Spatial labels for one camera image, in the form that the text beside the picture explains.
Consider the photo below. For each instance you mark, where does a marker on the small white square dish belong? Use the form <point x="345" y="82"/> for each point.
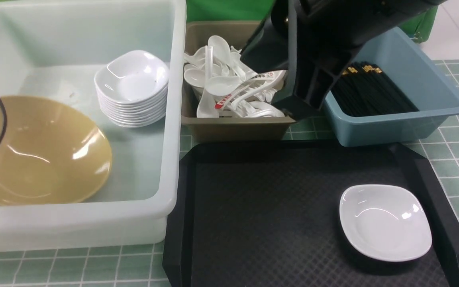
<point x="384" y="222"/>

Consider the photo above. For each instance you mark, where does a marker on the large yellow noodle bowl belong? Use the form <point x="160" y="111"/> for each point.
<point x="51" y="153"/>

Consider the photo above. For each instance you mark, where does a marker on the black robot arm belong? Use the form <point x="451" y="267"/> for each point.
<point x="311" y="72"/>

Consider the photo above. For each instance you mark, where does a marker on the white spoon with red tip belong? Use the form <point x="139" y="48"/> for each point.
<point x="226" y="99"/>

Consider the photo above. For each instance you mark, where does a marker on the long white soup spoon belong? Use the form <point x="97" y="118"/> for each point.
<point x="206" y="106"/>

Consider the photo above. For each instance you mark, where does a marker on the pile of white soup spoons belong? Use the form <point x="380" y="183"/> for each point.
<point x="229" y="73"/>

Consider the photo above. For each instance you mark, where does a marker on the black plastic serving tray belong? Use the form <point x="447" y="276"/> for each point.
<point x="265" y="214"/>

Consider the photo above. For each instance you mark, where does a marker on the white spoon with black lettering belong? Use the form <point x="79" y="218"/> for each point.
<point x="273" y="77"/>

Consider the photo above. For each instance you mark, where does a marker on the taupe plastic spoon bin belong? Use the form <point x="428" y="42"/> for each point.
<point x="203" y="130"/>

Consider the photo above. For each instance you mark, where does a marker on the stack of white dishes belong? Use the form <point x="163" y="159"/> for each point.
<point x="132" y="89"/>

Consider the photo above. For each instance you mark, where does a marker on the large white plastic tub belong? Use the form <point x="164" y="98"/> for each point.
<point x="51" y="49"/>

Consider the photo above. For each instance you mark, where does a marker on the bundle of black chopsticks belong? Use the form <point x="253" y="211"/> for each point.
<point x="365" y="90"/>

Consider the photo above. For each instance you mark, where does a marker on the blue plastic chopstick bin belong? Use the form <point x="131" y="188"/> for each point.
<point x="435" y="96"/>

